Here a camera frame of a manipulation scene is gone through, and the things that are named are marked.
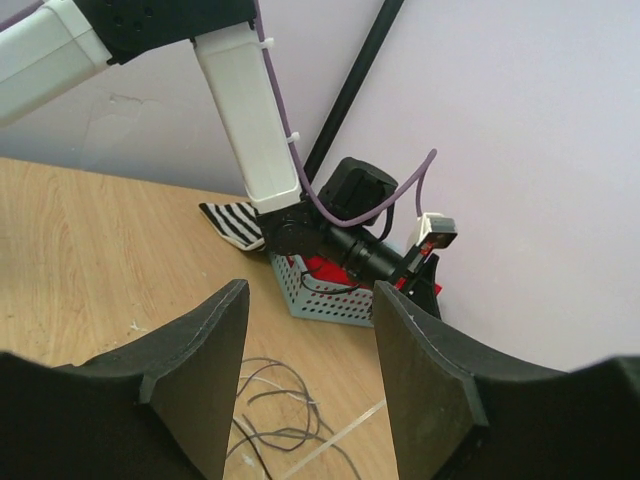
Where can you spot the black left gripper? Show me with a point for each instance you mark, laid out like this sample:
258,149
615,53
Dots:
420,287

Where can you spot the red cloth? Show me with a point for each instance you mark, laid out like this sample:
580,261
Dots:
322,269

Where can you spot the black white striped cloth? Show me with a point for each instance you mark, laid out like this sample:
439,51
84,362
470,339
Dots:
236,223

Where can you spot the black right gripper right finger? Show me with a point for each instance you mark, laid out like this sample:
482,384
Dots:
459,409

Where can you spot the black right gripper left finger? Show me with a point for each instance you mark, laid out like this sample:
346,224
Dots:
159,407

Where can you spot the light blue plastic basket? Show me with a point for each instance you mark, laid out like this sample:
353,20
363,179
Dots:
310,299

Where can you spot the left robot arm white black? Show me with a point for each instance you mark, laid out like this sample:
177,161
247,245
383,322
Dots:
52,46

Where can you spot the black cage frame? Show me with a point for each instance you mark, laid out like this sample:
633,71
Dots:
352,84

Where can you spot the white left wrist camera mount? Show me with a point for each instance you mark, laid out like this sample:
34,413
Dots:
432,231

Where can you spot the translucent white zip tie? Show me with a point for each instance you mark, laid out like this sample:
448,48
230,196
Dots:
333,440

